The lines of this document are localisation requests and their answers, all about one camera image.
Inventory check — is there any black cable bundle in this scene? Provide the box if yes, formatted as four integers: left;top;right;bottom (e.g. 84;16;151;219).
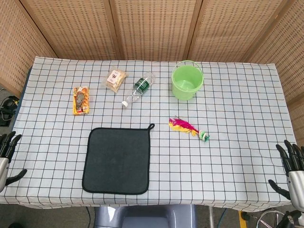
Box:
0;87;21;127

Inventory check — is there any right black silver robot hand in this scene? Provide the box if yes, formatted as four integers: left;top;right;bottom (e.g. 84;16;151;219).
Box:
268;140;304;209

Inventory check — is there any clear bread snack packet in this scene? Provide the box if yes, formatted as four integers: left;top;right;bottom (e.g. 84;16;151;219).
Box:
102;67;129;94

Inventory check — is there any white black-grid tablecloth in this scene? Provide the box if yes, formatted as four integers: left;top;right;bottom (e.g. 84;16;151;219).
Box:
0;56;304;213

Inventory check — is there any chrome ring stool base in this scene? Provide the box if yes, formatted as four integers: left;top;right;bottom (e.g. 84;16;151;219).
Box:
257;209;285;228

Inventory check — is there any clear green-label water bottle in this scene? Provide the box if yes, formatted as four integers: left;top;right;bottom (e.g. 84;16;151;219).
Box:
121;71;157;107

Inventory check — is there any woven wooden screen panel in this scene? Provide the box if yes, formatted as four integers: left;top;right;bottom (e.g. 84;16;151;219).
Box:
20;0;124;60
190;0;293;63
0;0;57;98
110;0;202;61
247;0;304;145

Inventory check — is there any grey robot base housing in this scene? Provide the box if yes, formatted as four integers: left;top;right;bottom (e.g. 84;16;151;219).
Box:
94;204;198;228

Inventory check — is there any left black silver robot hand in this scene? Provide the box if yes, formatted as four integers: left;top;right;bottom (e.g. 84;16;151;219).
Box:
0;131;28;192

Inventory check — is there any green plastic bucket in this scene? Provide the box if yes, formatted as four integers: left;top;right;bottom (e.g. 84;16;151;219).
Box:
171;60;205;101

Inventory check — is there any orange snack packet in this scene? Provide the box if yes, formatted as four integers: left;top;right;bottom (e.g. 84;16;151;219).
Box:
72;85;91;116

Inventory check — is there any yellow microfiber towel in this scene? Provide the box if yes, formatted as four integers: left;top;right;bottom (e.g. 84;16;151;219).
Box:
82;123;155;195

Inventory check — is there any metal table leg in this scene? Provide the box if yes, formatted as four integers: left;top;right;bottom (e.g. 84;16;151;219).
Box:
208;206;215;228

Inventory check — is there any pink yellow feather shuttlecock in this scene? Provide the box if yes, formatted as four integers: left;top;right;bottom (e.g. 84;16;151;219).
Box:
169;116;210;143

